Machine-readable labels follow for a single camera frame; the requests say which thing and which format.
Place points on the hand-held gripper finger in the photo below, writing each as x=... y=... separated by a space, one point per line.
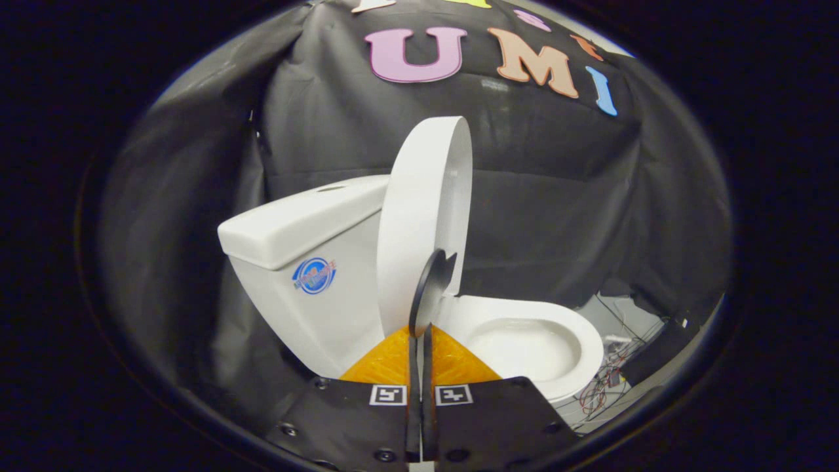
x=430 y=393
x=414 y=393

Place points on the white toilet lid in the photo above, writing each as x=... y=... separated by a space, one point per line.
x=419 y=210

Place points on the white ceramic toilet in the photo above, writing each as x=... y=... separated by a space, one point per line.
x=328 y=328

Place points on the white toilet seat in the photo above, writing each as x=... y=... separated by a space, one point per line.
x=590 y=341

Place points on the white toilet tank cover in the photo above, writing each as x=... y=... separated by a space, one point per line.
x=295 y=226

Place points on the dark flat box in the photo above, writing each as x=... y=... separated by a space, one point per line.
x=655 y=351

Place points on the black backdrop cloth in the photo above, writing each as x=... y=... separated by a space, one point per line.
x=557 y=183

